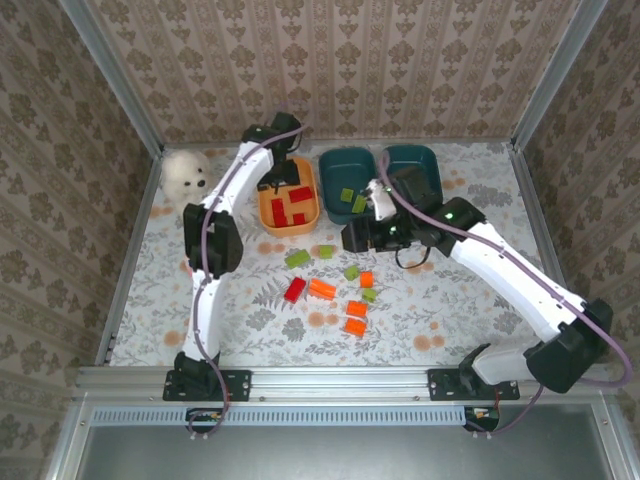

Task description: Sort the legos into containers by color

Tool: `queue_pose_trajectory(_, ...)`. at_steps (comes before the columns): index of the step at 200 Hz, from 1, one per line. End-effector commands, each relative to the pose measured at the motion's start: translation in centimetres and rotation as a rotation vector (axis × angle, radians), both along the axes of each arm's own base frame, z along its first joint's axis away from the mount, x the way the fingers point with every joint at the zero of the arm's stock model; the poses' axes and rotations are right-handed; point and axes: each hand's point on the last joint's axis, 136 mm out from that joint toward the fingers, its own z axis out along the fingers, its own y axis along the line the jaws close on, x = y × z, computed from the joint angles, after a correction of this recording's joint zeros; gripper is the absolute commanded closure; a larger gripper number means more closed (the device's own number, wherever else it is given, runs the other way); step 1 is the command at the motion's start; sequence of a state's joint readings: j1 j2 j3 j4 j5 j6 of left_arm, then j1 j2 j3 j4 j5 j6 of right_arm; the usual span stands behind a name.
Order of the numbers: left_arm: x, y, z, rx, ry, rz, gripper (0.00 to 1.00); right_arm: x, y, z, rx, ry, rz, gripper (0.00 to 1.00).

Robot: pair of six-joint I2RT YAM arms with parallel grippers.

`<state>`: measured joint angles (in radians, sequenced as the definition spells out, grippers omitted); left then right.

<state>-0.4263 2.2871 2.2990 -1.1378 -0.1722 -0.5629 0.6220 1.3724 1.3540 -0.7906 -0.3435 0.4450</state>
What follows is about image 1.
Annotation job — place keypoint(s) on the orange plastic bin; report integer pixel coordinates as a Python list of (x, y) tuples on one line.
[(287, 231)]

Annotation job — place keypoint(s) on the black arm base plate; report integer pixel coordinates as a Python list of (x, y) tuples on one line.
[(445, 385), (240, 385)]

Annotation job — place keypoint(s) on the white plush dog toy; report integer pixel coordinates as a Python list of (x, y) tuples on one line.
[(180, 172)]

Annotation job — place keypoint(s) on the green four-stud lego brick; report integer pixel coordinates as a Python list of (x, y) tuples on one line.
[(326, 252), (346, 195)]

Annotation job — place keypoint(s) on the teal plastic bin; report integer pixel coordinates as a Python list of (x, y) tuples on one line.
[(340, 165), (425, 160)]

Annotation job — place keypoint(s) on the green six-stud lego brick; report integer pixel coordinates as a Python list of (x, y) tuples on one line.
[(296, 259)]

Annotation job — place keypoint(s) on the orange arch lego brick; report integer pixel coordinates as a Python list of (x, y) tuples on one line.
[(320, 287)]

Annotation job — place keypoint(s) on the long red lego brick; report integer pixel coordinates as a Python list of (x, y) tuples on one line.
[(300, 195)]

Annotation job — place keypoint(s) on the floral table cover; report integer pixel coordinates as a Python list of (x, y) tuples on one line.
[(450, 310)]

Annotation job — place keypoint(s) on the small green lego brick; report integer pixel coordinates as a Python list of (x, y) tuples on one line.
[(369, 295)]

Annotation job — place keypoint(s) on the aluminium frame post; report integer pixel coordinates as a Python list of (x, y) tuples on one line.
[(116, 75), (556, 75)]

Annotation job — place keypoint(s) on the long green lego brick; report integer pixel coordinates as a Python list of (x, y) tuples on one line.
[(359, 204)]

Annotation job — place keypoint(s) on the aluminium table edge rail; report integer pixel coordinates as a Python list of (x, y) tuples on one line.
[(225, 143), (537, 215), (145, 200)]

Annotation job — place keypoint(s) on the grey metal panel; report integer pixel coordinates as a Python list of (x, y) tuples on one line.
[(350, 455)]

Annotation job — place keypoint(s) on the black connector box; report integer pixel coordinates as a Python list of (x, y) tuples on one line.
[(482, 416), (205, 416)]

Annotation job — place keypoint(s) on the small red lego brick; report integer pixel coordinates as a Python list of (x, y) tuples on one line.
[(299, 218)]

